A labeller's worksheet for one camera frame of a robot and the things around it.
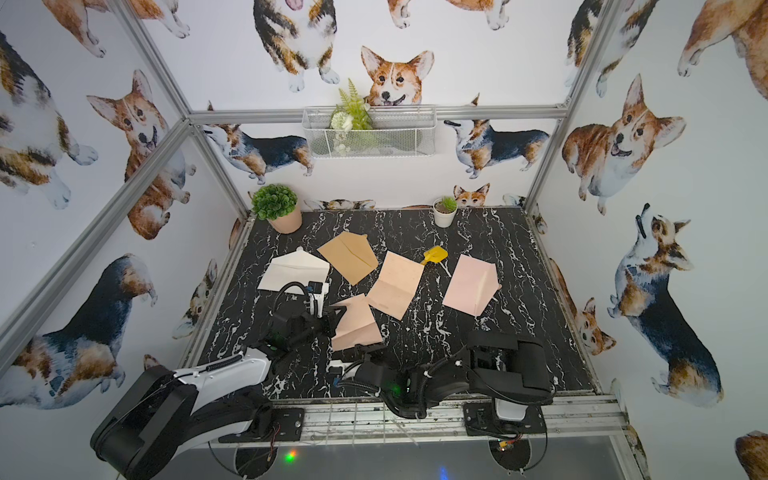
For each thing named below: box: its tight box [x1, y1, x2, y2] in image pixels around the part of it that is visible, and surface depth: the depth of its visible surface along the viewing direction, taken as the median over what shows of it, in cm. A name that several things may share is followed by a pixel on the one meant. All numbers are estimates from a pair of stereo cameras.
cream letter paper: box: [367, 251, 425, 321], surface depth 101 cm
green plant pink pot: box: [251, 184, 303, 235], surface depth 105 cm
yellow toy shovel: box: [420, 246, 449, 266], surface depth 108 cm
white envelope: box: [257, 246, 331, 291], surface depth 108 cm
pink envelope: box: [442, 254, 502, 317], surface depth 102 cm
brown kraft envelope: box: [317, 231, 379, 286], surface depth 109 cm
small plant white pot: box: [433, 196, 458, 229], surface depth 115 cm
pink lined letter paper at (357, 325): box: [330, 293, 383, 351], surface depth 92 cm
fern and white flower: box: [329, 78, 373, 155], surface depth 85 cm
